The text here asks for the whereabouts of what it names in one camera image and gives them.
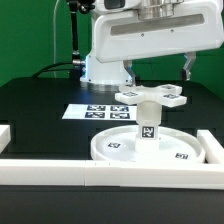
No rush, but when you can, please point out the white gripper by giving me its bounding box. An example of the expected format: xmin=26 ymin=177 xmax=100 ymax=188
xmin=93 ymin=0 xmax=224 ymax=86

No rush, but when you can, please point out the white marker sheet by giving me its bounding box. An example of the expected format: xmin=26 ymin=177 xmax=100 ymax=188
xmin=63 ymin=104 xmax=137 ymax=121

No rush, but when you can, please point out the white U-shaped obstacle fence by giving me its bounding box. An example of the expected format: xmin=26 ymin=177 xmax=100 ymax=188
xmin=0 ymin=130 xmax=224 ymax=189

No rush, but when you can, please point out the white round table top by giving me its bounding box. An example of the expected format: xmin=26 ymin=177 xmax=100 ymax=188
xmin=90 ymin=125 xmax=205 ymax=164

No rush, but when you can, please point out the white cross-shaped table base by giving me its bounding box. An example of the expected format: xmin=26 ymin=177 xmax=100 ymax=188
xmin=115 ymin=84 xmax=187 ymax=108

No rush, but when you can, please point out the black camera stand pole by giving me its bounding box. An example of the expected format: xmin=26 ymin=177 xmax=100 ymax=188
xmin=66 ymin=0 xmax=96 ymax=81

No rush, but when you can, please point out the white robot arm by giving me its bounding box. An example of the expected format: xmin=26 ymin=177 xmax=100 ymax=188
xmin=80 ymin=0 xmax=224 ymax=90

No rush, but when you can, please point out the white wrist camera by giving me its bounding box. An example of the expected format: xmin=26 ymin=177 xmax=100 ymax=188
xmin=91 ymin=0 xmax=143 ymax=17

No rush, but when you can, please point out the black cable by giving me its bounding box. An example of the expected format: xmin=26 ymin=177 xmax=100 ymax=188
xmin=31 ymin=61 xmax=83 ymax=78

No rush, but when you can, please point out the white cable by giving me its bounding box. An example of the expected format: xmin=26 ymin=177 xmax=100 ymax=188
xmin=52 ymin=0 xmax=62 ymax=79

